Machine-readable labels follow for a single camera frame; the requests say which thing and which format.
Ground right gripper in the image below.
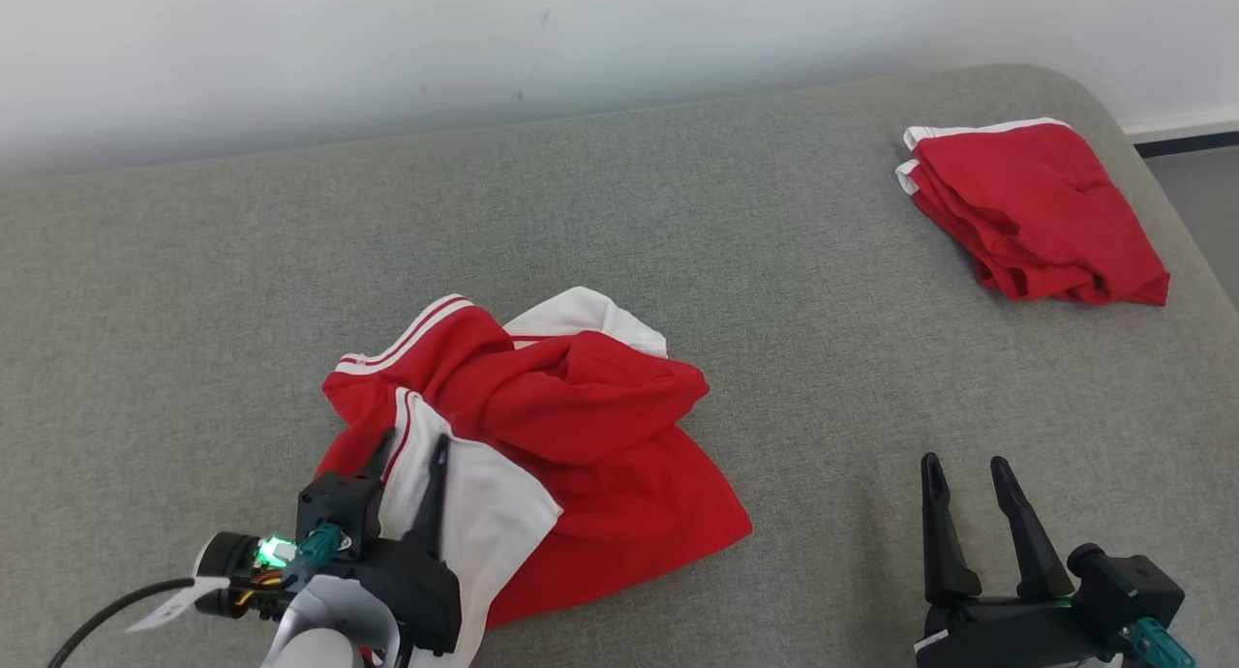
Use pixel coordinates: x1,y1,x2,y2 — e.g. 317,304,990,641
914,452,1130,668

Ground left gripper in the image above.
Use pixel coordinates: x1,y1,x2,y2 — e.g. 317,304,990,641
329,430,464,655

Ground red and white jersey shirt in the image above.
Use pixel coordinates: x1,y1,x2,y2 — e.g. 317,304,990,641
315,287,754,668

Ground red shorts with white trim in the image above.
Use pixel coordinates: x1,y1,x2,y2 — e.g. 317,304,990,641
894,118,1172,307

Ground left teal cable connector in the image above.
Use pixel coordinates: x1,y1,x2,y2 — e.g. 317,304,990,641
281,522,352,588

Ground teal cable connector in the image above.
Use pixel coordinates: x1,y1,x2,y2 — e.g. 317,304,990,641
281,522,352,588
1121,617,1197,668

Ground right teal cable connector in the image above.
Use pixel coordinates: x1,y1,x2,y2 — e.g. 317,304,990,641
1121,617,1197,668

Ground white cable tag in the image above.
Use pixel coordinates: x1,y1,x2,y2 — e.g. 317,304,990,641
125,575,232,634

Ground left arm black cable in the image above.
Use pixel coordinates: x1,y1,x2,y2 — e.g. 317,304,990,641
45,577,200,668

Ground white wall skirting board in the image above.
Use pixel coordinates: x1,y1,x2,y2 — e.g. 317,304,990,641
1121,114,1239,146

